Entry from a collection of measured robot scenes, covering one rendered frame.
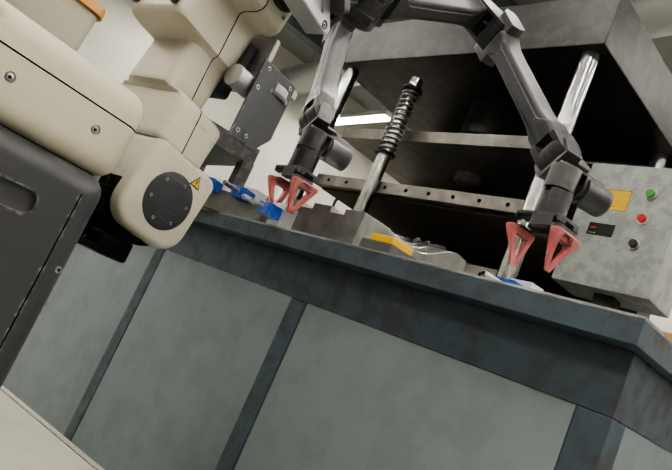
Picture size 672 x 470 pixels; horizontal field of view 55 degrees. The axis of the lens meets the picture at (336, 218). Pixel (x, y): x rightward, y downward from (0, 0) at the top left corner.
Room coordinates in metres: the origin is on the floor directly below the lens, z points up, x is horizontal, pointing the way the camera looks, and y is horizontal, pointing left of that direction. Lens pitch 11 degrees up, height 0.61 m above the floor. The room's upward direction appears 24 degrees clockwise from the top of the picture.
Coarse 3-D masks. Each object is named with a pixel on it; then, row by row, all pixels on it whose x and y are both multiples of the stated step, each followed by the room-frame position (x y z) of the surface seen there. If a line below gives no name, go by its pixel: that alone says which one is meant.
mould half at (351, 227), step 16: (304, 208) 1.44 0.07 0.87; (320, 208) 1.40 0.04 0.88; (304, 224) 1.42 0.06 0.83; (320, 224) 1.38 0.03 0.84; (336, 224) 1.35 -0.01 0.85; (352, 224) 1.31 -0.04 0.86; (368, 224) 1.31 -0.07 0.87; (336, 240) 1.33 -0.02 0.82; (352, 240) 1.29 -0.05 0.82; (400, 240) 1.38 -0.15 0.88; (416, 256) 1.42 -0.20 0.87; (432, 256) 1.45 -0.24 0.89; (448, 256) 1.49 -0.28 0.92
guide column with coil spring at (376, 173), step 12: (420, 84) 2.47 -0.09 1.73; (408, 96) 2.46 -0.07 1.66; (408, 108) 2.46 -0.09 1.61; (396, 120) 2.46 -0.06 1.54; (384, 144) 2.47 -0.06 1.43; (384, 156) 2.46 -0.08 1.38; (372, 168) 2.47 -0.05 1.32; (384, 168) 2.47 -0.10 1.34; (372, 180) 2.46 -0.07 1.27; (372, 192) 2.46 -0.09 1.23; (360, 204) 2.46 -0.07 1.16
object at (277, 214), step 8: (248, 200) 1.36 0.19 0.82; (256, 200) 1.37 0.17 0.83; (256, 208) 1.40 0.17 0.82; (264, 208) 1.37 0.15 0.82; (272, 208) 1.38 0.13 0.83; (280, 208) 1.39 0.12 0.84; (264, 216) 1.41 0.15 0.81; (272, 216) 1.38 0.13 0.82; (280, 216) 1.39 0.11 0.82; (288, 216) 1.40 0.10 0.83; (272, 224) 1.40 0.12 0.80; (280, 224) 1.39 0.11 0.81; (288, 224) 1.40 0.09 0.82
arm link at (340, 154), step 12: (324, 108) 1.42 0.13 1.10; (312, 120) 1.41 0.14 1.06; (324, 120) 1.40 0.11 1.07; (300, 132) 1.45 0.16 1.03; (336, 132) 1.43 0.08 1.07; (336, 144) 1.41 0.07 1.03; (348, 144) 1.46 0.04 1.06; (324, 156) 1.43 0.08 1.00; (336, 156) 1.42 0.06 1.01; (348, 156) 1.43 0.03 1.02; (336, 168) 1.45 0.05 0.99
